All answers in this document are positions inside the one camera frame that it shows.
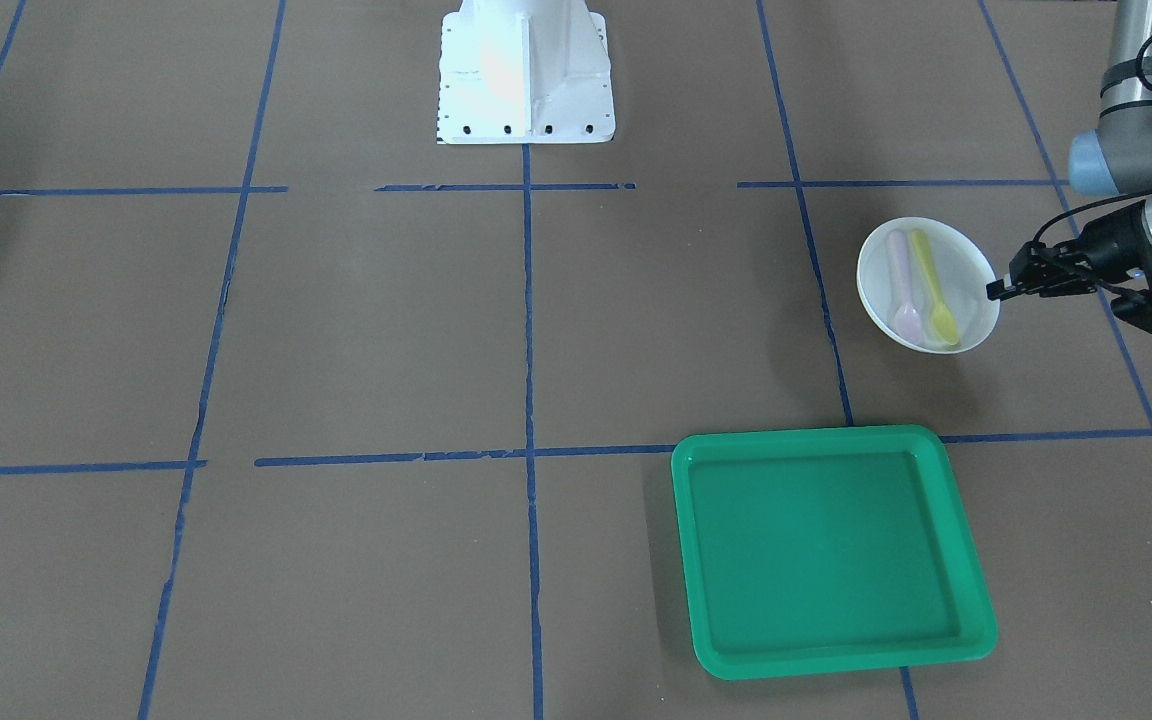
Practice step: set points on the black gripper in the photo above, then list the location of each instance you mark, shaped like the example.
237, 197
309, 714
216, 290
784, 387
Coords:
1114, 242

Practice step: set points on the white round plate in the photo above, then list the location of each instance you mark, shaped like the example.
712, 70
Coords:
964, 274

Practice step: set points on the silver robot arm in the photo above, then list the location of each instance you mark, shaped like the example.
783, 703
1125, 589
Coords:
1112, 163

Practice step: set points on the yellow plastic spoon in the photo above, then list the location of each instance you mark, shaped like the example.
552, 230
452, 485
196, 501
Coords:
943, 321

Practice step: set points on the pink plastic spoon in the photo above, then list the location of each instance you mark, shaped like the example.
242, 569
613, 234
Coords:
905, 318

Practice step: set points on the green plastic tray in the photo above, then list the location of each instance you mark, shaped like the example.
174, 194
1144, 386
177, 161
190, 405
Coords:
816, 551

